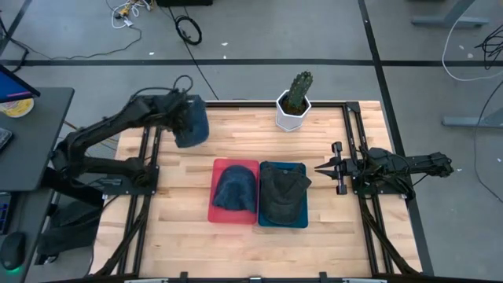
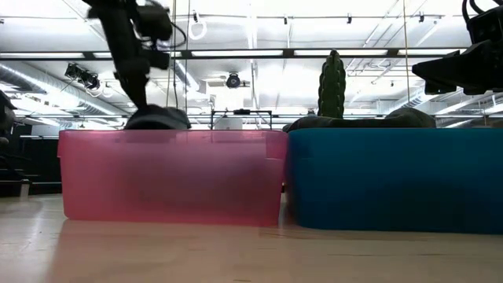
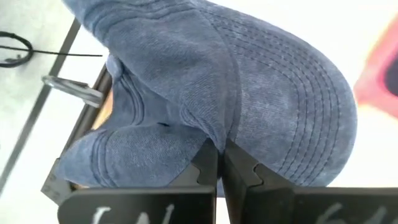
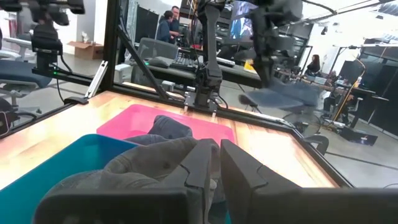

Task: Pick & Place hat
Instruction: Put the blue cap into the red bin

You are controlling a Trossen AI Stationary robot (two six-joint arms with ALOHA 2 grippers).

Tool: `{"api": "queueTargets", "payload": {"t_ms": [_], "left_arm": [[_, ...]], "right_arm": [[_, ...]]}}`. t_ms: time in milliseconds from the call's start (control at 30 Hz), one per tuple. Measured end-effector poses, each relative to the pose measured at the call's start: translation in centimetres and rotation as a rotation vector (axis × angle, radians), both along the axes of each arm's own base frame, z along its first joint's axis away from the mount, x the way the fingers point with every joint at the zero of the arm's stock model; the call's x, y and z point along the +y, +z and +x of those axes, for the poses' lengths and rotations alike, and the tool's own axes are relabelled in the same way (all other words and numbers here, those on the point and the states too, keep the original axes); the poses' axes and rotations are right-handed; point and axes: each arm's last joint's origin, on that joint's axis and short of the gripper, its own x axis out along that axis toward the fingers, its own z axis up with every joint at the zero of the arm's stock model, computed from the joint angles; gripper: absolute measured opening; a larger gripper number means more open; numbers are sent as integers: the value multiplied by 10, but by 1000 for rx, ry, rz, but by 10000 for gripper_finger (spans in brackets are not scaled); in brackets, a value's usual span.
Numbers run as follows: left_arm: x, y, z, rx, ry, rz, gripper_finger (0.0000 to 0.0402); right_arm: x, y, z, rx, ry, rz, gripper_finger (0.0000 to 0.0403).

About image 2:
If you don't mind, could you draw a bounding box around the black rectangular stand frame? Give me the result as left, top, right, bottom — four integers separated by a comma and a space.
211, 108, 274, 130

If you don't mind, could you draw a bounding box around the green cactus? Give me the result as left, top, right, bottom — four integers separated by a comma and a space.
317, 49, 347, 119

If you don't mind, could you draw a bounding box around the blue plastic bin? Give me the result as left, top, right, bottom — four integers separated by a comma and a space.
285, 127, 503, 235

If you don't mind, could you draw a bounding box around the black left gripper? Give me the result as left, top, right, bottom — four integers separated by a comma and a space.
84, 0, 172, 110

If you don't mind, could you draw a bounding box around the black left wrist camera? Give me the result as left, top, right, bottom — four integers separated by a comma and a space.
135, 3, 174, 42

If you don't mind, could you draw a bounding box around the thin black frame bar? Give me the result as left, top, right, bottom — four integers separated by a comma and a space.
15, 113, 503, 120

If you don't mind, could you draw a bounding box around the thin hanging cable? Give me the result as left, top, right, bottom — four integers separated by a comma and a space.
402, 0, 411, 104

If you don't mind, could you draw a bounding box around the black hanging cable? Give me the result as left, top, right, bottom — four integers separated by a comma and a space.
167, 0, 178, 110

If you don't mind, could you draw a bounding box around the translucent pink plastic bin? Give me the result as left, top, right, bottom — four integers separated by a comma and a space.
57, 129, 289, 227

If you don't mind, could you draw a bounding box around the black cable loop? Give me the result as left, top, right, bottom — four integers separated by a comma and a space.
461, 0, 486, 23

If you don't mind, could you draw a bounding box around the black camera on mount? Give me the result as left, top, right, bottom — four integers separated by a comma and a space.
64, 62, 101, 92

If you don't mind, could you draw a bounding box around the white hanging cable ring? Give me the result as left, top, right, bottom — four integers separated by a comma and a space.
187, 20, 207, 42

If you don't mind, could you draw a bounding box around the black frame crossbar with lights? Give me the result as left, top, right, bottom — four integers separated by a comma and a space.
0, 49, 468, 61

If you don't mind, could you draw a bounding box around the dark gray cap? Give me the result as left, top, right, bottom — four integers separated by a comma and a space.
123, 104, 193, 130
282, 107, 437, 133

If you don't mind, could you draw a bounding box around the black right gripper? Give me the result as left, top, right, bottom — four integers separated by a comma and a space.
411, 6, 503, 95

